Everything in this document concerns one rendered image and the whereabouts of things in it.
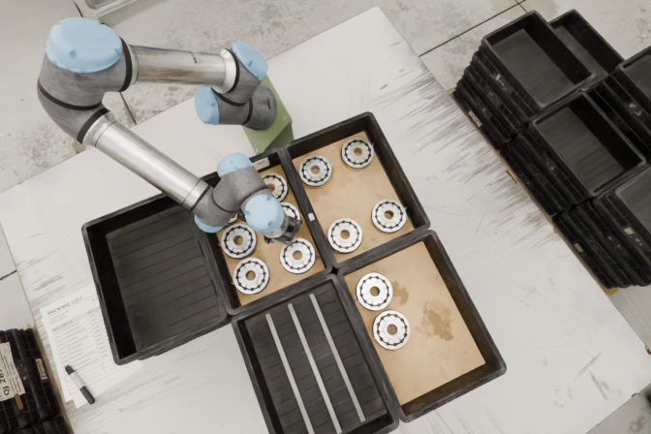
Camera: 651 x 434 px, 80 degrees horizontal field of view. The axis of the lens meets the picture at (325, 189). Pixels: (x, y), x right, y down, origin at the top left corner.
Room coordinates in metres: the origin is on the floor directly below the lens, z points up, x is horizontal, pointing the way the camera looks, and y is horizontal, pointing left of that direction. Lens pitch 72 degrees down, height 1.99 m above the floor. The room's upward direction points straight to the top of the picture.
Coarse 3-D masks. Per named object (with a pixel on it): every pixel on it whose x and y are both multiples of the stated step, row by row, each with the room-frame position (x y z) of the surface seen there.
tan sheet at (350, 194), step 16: (336, 144) 0.52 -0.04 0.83; (336, 160) 0.47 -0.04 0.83; (336, 176) 0.41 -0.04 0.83; (352, 176) 0.41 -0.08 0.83; (368, 176) 0.41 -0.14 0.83; (384, 176) 0.41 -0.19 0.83; (320, 192) 0.36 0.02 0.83; (336, 192) 0.36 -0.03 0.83; (352, 192) 0.36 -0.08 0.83; (368, 192) 0.36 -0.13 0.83; (384, 192) 0.36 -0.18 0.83; (320, 208) 0.31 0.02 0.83; (336, 208) 0.31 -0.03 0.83; (352, 208) 0.31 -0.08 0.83; (368, 208) 0.31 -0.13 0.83; (368, 224) 0.26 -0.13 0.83; (368, 240) 0.21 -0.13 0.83; (384, 240) 0.21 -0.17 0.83; (336, 256) 0.16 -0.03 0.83; (352, 256) 0.16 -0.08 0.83
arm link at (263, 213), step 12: (264, 192) 0.25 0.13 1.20; (252, 204) 0.21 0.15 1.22; (264, 204) 0.21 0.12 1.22; (276, 204) 0.21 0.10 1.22; (252, 216) 0.19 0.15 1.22; (264, 216) 0.19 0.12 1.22; (276, 216) 0.19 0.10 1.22; (252, 228) 0.17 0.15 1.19; (264, 228) 0.17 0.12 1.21; (276, 228) 0.17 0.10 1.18
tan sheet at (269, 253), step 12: (276, 168) 0.44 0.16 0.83; (300, 216) 0.28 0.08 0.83; (300, 228) 0.25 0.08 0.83; (240, 240) 0.21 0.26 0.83; (312, 240) 0.21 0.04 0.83; (264, 252) 0.18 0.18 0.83; (276, 252) 0.18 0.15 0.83; (228, 264) 0.14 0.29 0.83; (276, 264) 0.14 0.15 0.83; (252, 276) 0.10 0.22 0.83; (276, 276) 0.10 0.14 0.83; (288, 276) 0.10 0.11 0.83; (300, 276) 0.10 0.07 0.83; (276, 288) 0.07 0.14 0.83; (240, 300) 0.04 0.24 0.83; (252, 300) 0.04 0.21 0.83
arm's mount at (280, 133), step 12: (264, 84) 0.72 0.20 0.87; (276, 96) 0.67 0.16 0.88; (276, 120) 0.60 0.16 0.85; (288, 120) 0.58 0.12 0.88; (252, 132) 0.60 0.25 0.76; (264, 132) 0.58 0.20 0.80; (276, 132) 0.57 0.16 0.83; (288, 132) 0.58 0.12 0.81; (252, 144) 0.56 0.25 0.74; (264, 144) 0.55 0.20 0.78; (276, 144) 0.56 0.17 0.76
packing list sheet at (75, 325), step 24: (48, 312) 0.01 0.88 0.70; (72, 312) 0.01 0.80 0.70; (96, 312) 0.01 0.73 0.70; (48, 336) -0.06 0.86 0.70; (72, 336) -0.06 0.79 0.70; (96, 336) -0.06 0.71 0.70; (72, 360) -0.13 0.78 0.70; (96, 360) -0.13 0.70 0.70; (72, 384) -0.20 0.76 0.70; (96, 384) -0.20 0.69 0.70
